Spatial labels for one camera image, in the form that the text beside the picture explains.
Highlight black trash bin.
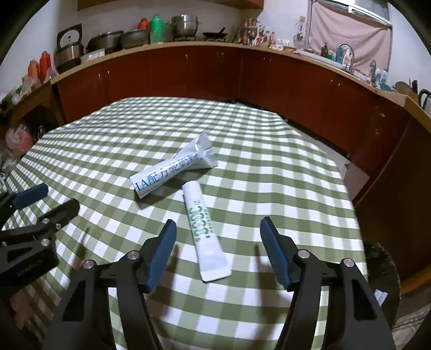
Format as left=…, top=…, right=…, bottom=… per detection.
left=363, top=240, right=401, bottom=328

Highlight kitchen faucet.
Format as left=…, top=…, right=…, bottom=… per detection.
left=335, top=43, right=354, bottom=73

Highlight grey lidded pot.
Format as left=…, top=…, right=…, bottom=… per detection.
left=86, top=31, right=123, bottom=55

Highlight pink window curtain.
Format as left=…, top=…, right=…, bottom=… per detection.
left=308, top=1, right=392, bottom=74

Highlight white blue-lettered tube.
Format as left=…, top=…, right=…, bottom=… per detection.
left=129, top=133, right=218, bottom=199

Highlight red lower kitchen cabinets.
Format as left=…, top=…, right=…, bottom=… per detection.
left=54, top=41, right=430, bottom=280

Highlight open rice cooker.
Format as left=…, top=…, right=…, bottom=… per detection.
left=54, top=23, right=83, bottom=74

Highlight steel stock pot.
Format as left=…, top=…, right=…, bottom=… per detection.
left=171, top=14, right=199, bottom=38

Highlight green thermos jug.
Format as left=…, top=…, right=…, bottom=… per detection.
left=149, top=14, right=164, bottom=44

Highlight black wok pan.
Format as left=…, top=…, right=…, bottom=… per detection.
left=202, top=27, right=228, bottom=40

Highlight dark cooking pot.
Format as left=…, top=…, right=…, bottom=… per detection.
left=120, top=29, right=149, bottom=49

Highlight white green-lettered tube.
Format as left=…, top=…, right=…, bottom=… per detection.
left=182, top=181, right=232, bottom=282

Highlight red thermos jug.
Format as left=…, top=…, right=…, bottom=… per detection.
left=137, top=18, right=150, bottom=31

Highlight steel electric kettle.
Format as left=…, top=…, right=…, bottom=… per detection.
left=419, top=89, right=431, bottom=116

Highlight orange bottle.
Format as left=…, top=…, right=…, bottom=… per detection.
left=39, top=51, right=51, bottom=83

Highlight red upper cabinets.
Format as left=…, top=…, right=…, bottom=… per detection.
left=77, top=0, right=265, bottom=12

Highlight green checkered tablecloth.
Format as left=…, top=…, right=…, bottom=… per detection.
left=6, top=97, right=366, bottom=349

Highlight pink plastic bag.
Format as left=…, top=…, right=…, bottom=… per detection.
left=5, top=124, right=33, bottom=157

